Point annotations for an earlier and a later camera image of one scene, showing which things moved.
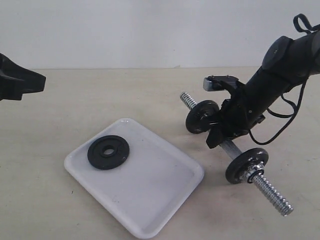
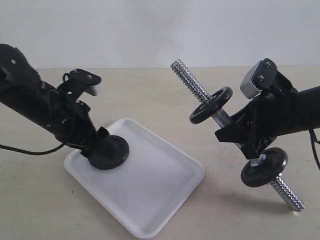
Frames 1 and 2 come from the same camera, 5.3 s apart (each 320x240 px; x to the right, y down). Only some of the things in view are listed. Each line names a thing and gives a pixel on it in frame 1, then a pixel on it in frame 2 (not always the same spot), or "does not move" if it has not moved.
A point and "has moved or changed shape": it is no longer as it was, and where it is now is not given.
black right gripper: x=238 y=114 → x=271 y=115
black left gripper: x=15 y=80 → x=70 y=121
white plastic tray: x=143 y=191 does not move
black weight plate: x=202 y=116 has moved or changed shape
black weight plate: x=244 y=161 → x=276 y=160
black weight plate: x=97 y=157 does not move
